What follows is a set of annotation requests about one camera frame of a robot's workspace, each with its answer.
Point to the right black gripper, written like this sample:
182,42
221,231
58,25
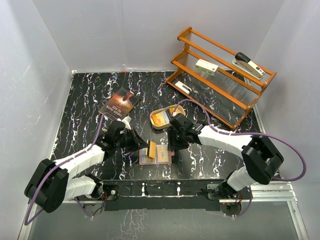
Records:
173,144

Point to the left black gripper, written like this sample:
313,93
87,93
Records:
138,142

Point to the beige oval card tray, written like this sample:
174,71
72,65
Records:
174,111

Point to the beige printed card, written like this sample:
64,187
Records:
162,154

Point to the pink leather card holder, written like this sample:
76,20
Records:
170,153

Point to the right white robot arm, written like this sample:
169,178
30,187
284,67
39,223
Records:
260,156

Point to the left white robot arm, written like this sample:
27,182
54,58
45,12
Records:
56,181

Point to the orange card in tray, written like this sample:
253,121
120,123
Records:
158,119

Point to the dark paperback book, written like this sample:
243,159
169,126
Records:
119,105

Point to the small white black device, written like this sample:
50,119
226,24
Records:
183,87

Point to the orange wooden shelf rack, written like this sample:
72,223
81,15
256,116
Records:
231,93

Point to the white staples box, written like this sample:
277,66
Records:
206,67

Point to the black beige stapler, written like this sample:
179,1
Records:
244,63

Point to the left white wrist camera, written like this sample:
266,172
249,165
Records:
126,121

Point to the black front mounting rail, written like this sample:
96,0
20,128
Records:
159,194

